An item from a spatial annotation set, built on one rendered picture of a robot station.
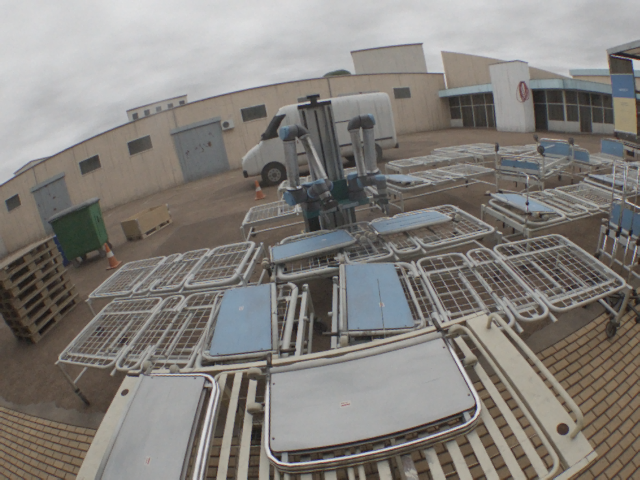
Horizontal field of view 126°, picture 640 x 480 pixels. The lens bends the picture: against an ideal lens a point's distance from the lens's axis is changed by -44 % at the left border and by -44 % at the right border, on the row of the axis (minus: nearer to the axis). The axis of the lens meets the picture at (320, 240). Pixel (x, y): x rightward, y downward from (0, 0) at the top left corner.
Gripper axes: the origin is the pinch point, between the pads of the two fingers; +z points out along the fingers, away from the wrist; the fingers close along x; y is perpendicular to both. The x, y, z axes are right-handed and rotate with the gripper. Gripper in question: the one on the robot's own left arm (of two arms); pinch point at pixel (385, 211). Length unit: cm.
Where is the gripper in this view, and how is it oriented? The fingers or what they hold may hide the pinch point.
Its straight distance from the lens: 267.6
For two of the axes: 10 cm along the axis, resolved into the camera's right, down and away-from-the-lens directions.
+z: 1.9, 9.4, 2.9
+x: -1.0, -2.8, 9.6
